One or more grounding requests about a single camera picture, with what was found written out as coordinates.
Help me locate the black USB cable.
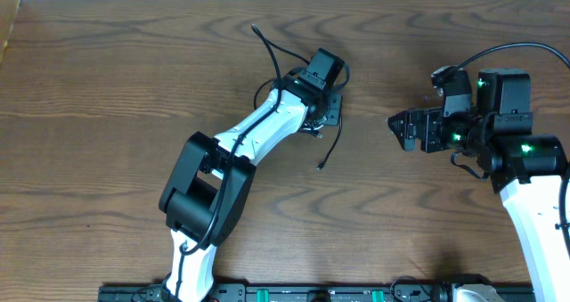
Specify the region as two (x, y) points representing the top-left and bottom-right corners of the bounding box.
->
(253, 63), (351, 172)

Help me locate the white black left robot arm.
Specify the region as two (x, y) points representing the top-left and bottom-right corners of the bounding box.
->
(159, 48), (350, 301)

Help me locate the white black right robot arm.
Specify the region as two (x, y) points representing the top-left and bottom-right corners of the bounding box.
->
(387, 69), (569, 301)

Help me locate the black mounting rail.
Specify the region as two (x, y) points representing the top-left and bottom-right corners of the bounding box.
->
(97, 282), (535, 302)

